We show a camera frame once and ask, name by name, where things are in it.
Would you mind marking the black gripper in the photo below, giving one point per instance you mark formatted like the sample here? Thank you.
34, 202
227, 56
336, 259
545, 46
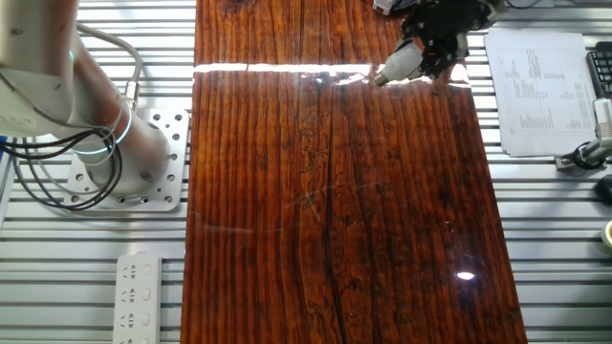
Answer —
454, 16

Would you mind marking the white light bulb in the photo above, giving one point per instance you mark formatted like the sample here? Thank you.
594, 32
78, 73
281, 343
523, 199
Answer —
404, 62

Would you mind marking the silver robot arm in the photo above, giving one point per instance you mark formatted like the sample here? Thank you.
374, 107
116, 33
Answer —
38, 71

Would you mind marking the printed paper sheets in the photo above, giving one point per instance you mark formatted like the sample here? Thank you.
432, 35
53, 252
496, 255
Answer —
540, 91

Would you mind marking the black keyboard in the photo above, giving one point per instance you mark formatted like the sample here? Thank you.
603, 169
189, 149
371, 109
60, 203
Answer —
601, 69

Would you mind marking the grey metal clamp tool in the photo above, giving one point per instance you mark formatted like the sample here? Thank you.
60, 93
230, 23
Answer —
565, 161

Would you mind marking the brown wooden board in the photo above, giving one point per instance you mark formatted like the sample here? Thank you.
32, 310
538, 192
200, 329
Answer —
334, 215

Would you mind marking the black round object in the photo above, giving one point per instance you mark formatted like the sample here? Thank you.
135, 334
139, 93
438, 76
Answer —
605, 188

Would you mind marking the pale tape roll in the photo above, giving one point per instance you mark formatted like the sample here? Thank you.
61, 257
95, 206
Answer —
608, 234

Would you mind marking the white power strip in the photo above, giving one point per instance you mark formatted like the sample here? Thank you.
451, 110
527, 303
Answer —
137, 301

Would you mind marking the ribbed silver exterior camera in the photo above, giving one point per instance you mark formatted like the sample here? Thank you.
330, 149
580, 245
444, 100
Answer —
603, 119

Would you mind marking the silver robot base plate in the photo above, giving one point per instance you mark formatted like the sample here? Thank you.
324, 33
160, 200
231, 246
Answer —
174, 143

